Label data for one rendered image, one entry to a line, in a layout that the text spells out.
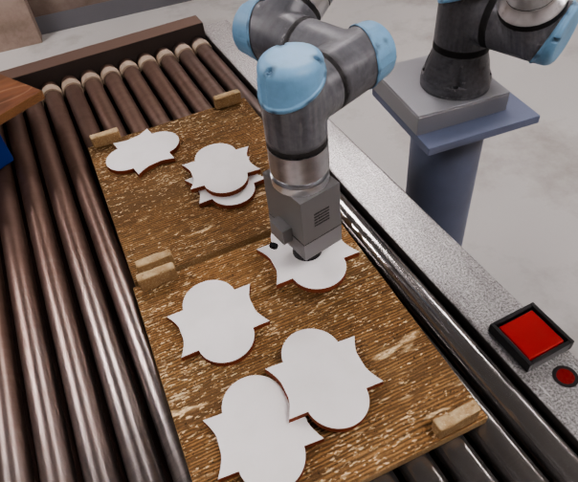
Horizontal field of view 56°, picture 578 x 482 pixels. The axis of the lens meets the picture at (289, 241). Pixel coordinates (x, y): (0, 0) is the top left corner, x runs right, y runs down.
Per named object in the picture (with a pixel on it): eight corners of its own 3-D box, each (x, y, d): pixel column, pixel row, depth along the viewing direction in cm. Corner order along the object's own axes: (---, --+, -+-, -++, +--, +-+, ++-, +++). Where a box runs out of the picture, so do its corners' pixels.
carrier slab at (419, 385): (333, 218, 94) (333, 211, 92) (486, 423, 67) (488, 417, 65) (135, 294, 86) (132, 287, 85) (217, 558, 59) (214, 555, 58)
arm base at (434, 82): (455, 58, 128) (463, 16, 121) (505, 85, 118) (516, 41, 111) (405, 78, 123) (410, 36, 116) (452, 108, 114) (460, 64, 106)
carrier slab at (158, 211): (245, 103, 122) (244, 97, 120) (331, 212, 95) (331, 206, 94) (90, 153, 113) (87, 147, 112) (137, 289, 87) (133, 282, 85)
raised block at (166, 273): (176, 271, 86) (172, 259, 84) (180, 279, 85) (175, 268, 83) (139, 285, 85) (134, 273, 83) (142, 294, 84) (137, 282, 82)
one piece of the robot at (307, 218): (236, 157, 68) (254, 246, 80) (277, 192, 63) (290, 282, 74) (300, 125, 71) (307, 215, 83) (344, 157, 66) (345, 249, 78)
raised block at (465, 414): (470, 408, 66) (474, 397, 64) (479, 421, 65) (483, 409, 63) (429, 428, 65) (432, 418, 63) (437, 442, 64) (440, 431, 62)
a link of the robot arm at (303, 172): (290, 169, 62) (251, 138, 67) (293, 199, 65) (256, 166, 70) (341, 142, 65) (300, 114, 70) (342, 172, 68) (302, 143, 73)
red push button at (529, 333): (529, 315, 77) (532, 309, 76) (562, 346, 73) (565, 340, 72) (496, 332, 76) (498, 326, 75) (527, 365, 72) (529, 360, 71)
